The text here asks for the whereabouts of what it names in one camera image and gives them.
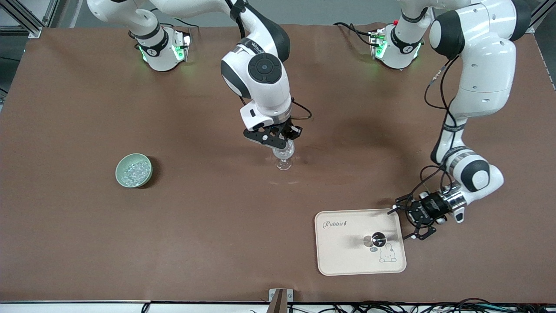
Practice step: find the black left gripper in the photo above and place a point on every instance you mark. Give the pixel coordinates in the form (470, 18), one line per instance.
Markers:
(432, 206)

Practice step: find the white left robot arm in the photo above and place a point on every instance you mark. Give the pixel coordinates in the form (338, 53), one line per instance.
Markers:
(486, 65)

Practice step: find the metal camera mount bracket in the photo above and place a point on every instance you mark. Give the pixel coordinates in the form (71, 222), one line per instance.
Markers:
(274, 296)

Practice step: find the steel double jigger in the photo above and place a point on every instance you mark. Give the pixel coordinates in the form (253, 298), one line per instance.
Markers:
(377, 238)

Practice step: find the pale green bowl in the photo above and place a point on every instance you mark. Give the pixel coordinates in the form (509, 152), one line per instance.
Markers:
(120, 176)

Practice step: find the brown table mat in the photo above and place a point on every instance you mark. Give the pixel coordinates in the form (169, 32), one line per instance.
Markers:
(173, 239)

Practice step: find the clear ice cube pile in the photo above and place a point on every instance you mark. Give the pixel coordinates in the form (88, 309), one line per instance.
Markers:
(135, 172)

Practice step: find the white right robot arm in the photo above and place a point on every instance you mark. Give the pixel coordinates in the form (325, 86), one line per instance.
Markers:
(260, 69)

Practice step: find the aluminium frame profile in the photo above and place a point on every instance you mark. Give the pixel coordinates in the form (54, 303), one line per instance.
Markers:
(536, 17)
(26, 24)

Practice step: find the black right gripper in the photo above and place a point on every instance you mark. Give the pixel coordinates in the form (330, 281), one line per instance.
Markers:
(291, 130)

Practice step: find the white tray with rabbit print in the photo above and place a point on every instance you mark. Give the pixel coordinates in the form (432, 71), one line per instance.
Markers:
(347, 256)

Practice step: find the clear stemmed wine glass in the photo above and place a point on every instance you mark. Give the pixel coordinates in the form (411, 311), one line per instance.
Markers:
(284, 164)

